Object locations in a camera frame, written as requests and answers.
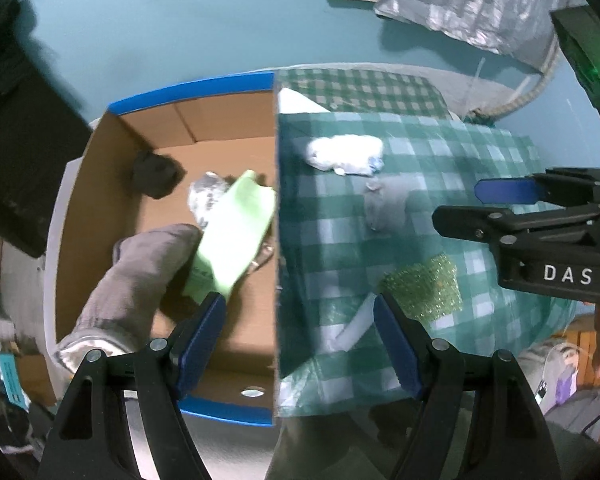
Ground grey white patterned sock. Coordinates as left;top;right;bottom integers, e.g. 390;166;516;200
187;171;236;231

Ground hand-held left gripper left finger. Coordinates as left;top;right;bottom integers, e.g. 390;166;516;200
37;291;227;480

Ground light green cloth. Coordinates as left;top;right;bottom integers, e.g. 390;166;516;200
182;169;277;306

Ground white crumpled plastic bag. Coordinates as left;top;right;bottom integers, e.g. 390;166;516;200
300;134;385;177

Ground green scouring pad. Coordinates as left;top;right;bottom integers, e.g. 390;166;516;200
380;254;462;320

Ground person's grey pants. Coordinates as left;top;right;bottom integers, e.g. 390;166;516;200
265;400;600;480

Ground teal cardboard packet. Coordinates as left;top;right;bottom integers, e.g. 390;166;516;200
0;352;31;408

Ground teal checkered plastic tablecloth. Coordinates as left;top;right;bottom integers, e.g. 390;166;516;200
275;110;578;418

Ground white paper card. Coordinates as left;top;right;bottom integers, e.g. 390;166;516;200
278;87;331;115

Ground cardboard box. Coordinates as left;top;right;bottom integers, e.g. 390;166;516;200
54;72;281;427

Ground black sock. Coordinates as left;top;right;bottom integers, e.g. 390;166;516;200
131;150;186;200

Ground purple pouch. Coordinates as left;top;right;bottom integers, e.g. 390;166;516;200
552;350;581;406

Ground wooden crate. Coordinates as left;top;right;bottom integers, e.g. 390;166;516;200
550;315;600;391

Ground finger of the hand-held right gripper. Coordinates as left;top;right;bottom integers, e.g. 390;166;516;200
432;204;600;256
474;166;600;211

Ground black hanging clothing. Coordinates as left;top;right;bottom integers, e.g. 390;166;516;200
0;0;93;258

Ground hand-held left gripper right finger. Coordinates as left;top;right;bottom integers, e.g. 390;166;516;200
374;292;563;480

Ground white plastic strip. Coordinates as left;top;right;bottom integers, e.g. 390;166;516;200
330;295;381;353

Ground small grey cloth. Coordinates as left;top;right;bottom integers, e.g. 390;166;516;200
362;177;411;233

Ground silver foil curtain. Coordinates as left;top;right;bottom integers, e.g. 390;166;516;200
374;0;581;72

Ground beige braided hose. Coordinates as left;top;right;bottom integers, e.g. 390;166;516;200
480;45;562;121

